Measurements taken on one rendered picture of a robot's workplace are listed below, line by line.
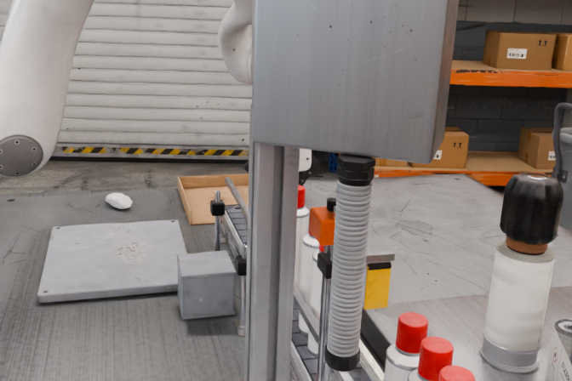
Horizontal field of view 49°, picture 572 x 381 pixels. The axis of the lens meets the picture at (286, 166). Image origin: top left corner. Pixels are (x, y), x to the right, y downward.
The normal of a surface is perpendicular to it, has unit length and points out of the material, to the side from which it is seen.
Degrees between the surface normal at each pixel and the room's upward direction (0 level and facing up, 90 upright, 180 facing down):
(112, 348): 0
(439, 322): 0
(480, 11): 90
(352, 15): 90
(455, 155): 90
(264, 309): 90
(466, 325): 0
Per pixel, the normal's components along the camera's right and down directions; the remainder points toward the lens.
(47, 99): 0.76, 0.18
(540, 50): 0.04, 0.28
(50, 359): 0.04, -0.96
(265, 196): 0.26, 0.28
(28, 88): 0.44, 0.18
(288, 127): -0.34, 0.25
